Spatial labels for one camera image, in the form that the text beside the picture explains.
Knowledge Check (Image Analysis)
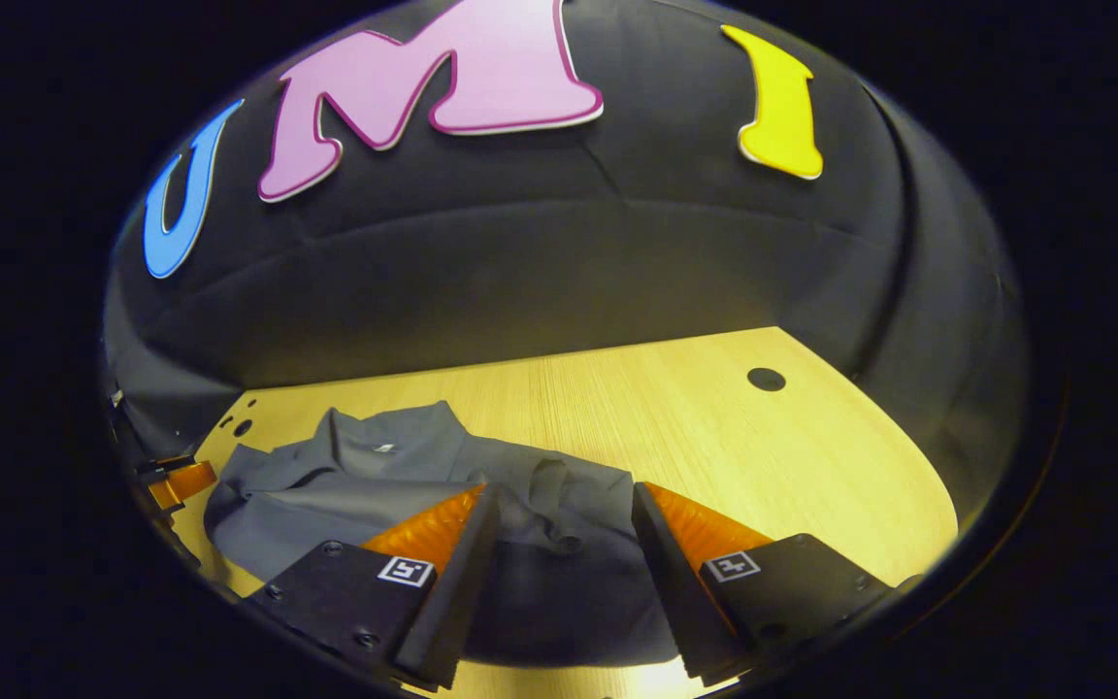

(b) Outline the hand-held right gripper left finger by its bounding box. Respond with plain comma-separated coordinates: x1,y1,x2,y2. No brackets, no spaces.
244,483,502,692

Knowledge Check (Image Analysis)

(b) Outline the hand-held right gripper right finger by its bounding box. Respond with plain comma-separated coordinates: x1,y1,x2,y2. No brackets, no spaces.
631,482,895,685

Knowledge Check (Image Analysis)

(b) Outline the grey collared shirt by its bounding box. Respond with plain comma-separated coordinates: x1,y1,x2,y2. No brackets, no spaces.
203,400,686,669

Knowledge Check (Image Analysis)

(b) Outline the black backdrop cloth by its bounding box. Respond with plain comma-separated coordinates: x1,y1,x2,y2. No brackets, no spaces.
98,0,1031,530

